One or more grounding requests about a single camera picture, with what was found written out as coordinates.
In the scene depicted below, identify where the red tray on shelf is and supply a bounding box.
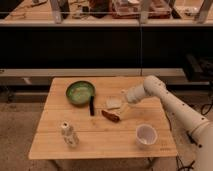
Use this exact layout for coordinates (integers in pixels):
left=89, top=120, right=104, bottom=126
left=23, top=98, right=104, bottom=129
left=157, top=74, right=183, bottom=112
left=111, top=0, right=171, bottom=19

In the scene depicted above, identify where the black box at right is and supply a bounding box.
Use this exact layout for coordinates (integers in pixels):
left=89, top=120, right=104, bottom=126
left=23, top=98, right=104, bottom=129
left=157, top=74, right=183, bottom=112
left=184, top=55, right=213, bottom=82

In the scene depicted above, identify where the wooden folding table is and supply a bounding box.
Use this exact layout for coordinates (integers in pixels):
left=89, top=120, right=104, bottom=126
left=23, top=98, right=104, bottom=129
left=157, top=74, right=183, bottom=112
left=29, top=77, right=177, bottom=160

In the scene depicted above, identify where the green frying pan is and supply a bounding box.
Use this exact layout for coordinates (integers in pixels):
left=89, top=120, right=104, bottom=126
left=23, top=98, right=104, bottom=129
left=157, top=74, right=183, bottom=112
left=66, top=80, right=95, bottom=116

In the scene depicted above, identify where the long wooden shelf unit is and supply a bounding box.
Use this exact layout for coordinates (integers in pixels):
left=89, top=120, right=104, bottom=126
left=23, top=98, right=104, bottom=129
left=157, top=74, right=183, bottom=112
left=0, top=0, right=213, bottom=86

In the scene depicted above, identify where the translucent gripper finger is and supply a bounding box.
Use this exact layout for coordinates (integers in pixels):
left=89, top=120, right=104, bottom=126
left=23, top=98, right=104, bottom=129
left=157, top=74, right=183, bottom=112
left=121, top=89, right=126, bottom=95
left=120, top=102, right=129, bottom=112

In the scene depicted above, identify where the white plastic cup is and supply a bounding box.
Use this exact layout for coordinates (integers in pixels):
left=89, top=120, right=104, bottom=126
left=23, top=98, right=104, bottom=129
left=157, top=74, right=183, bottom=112
left=135, top=124, right=158, bottom=149

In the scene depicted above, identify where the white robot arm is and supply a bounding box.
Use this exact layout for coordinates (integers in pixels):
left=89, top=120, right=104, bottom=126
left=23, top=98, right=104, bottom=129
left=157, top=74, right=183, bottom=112
left=124, top=75, right=213, bottom=171

